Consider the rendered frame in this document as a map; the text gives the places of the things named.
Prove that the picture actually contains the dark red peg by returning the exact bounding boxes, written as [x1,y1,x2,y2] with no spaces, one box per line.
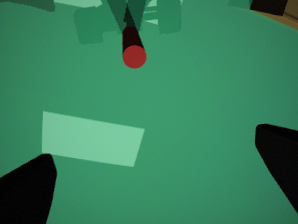
[122,26,146,69]

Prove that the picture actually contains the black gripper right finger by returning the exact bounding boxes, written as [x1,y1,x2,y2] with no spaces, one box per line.
[255,124,298,213]

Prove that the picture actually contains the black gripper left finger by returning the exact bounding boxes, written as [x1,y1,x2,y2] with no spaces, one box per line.
[0,153,57,224]

